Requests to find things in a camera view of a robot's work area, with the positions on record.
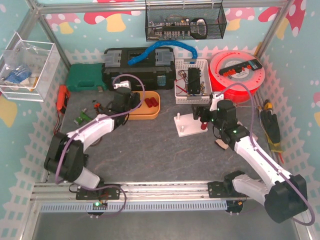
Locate large red spring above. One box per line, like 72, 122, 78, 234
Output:
200, 122, 208, 131
144, 98, 153, 108
150, 97, 159, 107

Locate white peg board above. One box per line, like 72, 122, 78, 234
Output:
173, 112, 208, 138

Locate beige work glove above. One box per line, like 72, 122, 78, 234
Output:
214, 119, 258, 151

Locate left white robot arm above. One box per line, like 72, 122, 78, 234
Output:
44, 86, 145, 189

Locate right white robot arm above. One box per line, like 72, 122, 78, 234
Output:
191, 100, 308, 223

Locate orange plastic tray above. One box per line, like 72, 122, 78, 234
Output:
128, 91, 161, 121

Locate white slotted basket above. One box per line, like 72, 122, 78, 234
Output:
174, 59, 212, 104

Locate black plastic toolbox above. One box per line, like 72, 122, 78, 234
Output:
101, 46, 176, 91

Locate black module in basket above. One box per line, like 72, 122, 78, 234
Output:
187, 67, 201, 95

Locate green circuit board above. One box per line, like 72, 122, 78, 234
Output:
73, 108, 93, 125

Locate tape roll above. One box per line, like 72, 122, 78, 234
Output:
90, 138, 102, 147

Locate green plastic tool case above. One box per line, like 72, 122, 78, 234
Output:
65, 63, 108, 92

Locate red filament spool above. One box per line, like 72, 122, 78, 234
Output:
208, 50, 266, 104

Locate orange multimeter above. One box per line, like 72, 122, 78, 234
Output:
56, 84, 71, 115

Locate yellow black screwdriver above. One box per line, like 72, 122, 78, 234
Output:
258, 99, 273, 112

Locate black yellow work glove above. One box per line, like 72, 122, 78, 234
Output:
260, 110, 283, 153

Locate clear acrylic box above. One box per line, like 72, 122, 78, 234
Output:
0, 32, 61, 102

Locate blue white gloves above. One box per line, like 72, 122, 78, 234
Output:
4, 65, 32, 86

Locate orange handled pliers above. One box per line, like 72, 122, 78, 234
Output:
92, 100, 111, 115

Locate blue corrugated hose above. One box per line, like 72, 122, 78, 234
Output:
127, 40, 199, 66

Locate black wire mesh basket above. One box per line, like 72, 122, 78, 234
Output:
145, 0, 227, 42

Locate grey slotted cable duct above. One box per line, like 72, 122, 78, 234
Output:
40, 200, 228, 213

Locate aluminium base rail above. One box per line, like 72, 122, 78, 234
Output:
31, 181, 251, 203

